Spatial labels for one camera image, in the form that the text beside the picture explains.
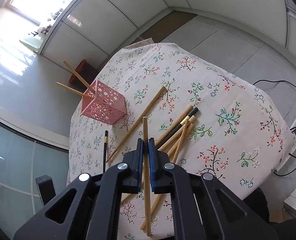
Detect red waste basket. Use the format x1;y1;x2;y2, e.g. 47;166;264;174
75;59;99;83

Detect white kitchen cabinets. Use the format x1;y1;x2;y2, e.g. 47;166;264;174
39;0;296;64

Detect black cable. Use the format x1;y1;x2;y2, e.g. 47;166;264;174
253;79;296;177

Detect white power strip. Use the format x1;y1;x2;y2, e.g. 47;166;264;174
274;131;296;172

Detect pink perforated utensil holder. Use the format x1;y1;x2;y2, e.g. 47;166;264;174
81;79;127;125

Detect floral tablecloth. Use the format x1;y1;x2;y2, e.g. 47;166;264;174
66;38;296;240

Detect bamboo chopstick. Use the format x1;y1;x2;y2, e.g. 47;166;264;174
56;82;93;100
106;86;166;163
143;116;151;237
121;105;193;203
63;60;95;94
140;119;193;231

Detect black chopstick gold band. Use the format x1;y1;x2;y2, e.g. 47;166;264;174
102;130;108;173
155;106;198;148

